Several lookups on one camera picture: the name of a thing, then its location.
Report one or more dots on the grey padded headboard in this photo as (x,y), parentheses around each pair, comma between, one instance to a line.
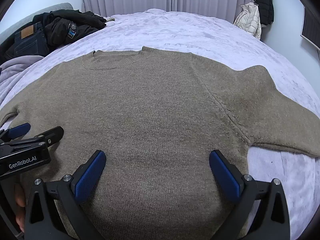
(25,20)

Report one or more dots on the black hanging puffer jacket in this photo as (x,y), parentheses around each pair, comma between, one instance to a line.
(263,2)

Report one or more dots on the dark blue jeans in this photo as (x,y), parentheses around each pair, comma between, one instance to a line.
(27,45)

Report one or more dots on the person's left hand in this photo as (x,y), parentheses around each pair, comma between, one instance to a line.
(19,200)

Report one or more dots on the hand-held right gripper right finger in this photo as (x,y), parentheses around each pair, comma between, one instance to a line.
(223,177)

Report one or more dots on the brown knit sweater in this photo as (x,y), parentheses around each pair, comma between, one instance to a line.
(150,105)

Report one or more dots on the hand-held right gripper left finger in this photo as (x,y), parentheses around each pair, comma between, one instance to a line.
(90,177)

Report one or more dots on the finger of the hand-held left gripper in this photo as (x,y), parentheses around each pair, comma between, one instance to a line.
(20,129)
(53,133)

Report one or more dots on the grey-lilac throw blanket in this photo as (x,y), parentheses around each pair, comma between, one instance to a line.
(17,65)

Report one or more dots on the white hanging puffer jacket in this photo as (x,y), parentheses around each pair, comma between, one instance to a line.
(250,20)

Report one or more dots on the white-framed wall television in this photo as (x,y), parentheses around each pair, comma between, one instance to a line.
(311,30)

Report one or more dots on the lilac fleece bed blanket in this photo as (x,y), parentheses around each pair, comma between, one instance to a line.
(187,30)

